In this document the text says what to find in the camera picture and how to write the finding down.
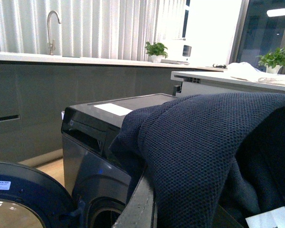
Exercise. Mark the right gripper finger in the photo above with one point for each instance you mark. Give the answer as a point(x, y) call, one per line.
point(141, 210)

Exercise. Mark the navy blue knit garment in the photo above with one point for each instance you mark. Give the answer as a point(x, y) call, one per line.
point(206, 151)

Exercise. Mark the grey front-load washing machine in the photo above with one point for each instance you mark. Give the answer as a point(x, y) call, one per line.
point(100, 181)

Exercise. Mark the washing machine round door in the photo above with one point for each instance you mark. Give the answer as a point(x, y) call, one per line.
point(41, 194)

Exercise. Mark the white island table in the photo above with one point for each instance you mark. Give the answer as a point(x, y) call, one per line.
point(202, 83)

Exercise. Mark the white clothing label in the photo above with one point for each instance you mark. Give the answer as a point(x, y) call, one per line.
point(271, 219)

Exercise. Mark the white kitchen counter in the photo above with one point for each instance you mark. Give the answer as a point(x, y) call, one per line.
point(27, 58)

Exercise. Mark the small potted green plant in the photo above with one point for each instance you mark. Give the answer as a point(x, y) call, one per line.
point(156, 51)

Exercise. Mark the white cloth on counter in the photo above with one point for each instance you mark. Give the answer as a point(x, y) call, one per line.
point(245, 71)

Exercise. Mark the right potted green plant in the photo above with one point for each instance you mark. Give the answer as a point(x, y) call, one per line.
point(273, 61)

